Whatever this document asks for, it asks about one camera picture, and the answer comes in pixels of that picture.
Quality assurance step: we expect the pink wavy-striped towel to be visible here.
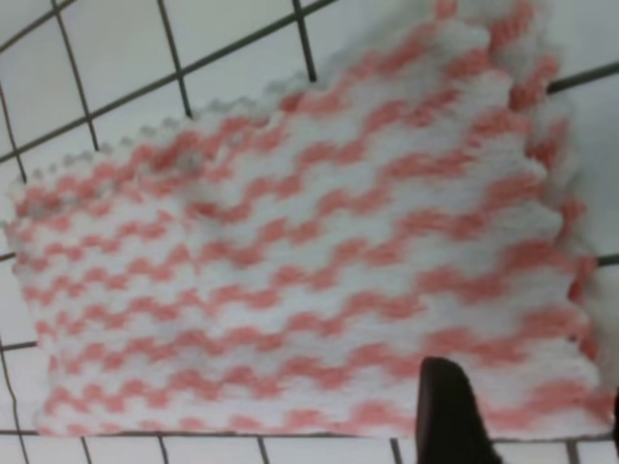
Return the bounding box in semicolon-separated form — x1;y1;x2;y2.
4;1;613;440

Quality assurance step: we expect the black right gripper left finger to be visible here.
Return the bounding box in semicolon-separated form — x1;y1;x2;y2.
415;357;503;464

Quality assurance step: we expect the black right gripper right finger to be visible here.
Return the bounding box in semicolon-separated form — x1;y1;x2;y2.
611;388;619;435

